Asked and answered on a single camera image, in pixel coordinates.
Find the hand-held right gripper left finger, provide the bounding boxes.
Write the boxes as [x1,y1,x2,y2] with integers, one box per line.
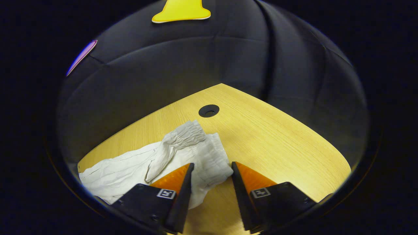
[110,163,195,234]

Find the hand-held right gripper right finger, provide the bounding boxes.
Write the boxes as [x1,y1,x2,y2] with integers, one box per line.
[231,161,318,233]

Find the white jeans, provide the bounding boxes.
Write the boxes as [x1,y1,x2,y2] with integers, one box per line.
[78,120,234,210]

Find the black backdrop cloth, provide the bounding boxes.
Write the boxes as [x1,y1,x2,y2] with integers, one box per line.
[57,0,369,170]

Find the black table cable grommet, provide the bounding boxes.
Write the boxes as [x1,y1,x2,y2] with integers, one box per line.
[199,104,220,118]

